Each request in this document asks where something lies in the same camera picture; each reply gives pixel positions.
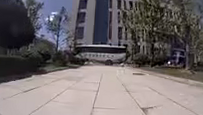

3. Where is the curved white entrance canopy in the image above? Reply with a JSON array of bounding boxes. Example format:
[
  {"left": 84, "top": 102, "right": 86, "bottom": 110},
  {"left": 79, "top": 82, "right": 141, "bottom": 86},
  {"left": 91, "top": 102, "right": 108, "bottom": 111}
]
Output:
[{"left": 73, "top": 42, "right": 128, "bottom": 65}]

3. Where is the dark vehicle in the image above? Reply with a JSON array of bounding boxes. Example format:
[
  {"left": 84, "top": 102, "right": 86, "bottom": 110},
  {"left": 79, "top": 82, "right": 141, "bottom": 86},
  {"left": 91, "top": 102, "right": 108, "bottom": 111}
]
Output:
[{"left": 104, "top": 59, "right": 114, "bottom": 66}]

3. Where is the pale concrete slab path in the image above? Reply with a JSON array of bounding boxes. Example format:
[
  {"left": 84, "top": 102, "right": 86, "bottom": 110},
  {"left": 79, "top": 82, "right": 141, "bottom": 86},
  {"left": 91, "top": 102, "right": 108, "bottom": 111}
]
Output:
[{"left": 0, "top": 58, "right": 203, "bottom": 115}]

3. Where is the tall grey office building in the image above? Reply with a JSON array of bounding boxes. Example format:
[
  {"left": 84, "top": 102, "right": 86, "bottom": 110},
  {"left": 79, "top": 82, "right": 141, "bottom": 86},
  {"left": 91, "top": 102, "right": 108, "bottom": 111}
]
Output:
[{"left": 68, "top": 0, "right": 181, "bottom": 58}]

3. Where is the grass strip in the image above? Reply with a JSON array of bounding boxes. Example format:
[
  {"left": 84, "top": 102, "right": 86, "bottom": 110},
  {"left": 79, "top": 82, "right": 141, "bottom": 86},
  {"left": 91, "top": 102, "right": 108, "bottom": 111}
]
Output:
[{"left": 0, "top": 59, "right": 82, "bottom": 92}]

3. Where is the thin bare-stemmed tree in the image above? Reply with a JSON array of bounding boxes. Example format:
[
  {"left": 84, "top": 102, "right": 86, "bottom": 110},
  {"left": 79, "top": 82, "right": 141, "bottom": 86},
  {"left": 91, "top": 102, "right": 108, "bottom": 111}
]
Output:
[{"left": 43, "top": 5, "right": 73, "bottom": 53}]

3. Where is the row of low bushes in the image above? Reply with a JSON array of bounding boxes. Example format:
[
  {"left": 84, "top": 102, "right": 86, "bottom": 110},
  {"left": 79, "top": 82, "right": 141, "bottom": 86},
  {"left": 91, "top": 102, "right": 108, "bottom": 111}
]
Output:
[{"left": 18, "top": 37, "right": 90, "bottom": 67}]

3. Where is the group of leafy trees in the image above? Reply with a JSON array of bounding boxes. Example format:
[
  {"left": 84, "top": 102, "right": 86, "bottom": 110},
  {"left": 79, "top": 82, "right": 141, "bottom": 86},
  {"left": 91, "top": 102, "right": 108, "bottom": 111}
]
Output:
[{"left": 120, "top": 0, "right": 203, "bottom": 71}]

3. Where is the grass verge with kerb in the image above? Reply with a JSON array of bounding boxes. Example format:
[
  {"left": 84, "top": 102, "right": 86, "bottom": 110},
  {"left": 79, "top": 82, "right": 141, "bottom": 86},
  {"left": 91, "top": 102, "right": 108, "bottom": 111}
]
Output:
[{"left": 132, "top": 64, "right": 203, "bottom": 90}]

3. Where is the trimmed dark green hedge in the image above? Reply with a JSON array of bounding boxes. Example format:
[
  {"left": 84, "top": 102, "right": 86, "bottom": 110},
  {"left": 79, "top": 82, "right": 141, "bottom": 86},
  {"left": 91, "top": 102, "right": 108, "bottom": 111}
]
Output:
[{"left": 0, "top": 53, "right": 43, "bottom": 80}]

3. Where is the large dark tree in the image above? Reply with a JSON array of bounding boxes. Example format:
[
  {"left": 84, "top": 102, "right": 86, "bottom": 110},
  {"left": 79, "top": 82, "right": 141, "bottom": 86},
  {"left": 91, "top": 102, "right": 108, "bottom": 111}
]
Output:
[{"left": 0, "top": 0, "right": 38, "bottom": 56}]

